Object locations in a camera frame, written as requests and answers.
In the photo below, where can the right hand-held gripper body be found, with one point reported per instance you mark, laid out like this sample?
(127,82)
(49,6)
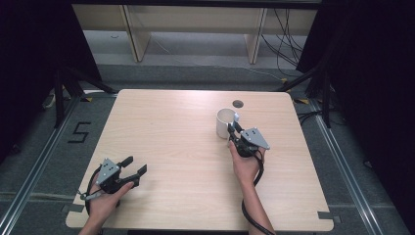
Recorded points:
(251,142)

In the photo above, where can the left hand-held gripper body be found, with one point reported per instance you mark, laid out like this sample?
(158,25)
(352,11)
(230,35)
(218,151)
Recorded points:
(107,176)

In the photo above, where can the white cup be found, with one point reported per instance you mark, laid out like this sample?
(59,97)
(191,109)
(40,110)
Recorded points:
(224,124)

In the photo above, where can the person's right hand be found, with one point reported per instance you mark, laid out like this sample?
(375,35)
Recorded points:
(246,168)

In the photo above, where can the person's left hand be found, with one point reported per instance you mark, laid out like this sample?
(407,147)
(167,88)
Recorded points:
(104,205)

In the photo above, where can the black tape piece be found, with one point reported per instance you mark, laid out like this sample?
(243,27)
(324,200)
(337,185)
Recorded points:
(328,216)
(72,208)

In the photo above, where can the yellow floor tape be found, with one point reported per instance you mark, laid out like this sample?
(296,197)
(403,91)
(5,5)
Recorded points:
(301,101)
(87,99)

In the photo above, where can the black metal stand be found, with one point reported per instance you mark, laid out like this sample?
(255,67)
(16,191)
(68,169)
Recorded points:
(59,98)
(326,98)

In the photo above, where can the light wooden shelf unit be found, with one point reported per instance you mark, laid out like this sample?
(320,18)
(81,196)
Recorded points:
(195,23)

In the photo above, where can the black curtain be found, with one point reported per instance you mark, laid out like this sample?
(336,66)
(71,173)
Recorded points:
(36,65)
(375,81)

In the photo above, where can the metal floor rail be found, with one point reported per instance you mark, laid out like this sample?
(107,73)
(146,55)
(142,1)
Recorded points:
(39,163)
(342,163)

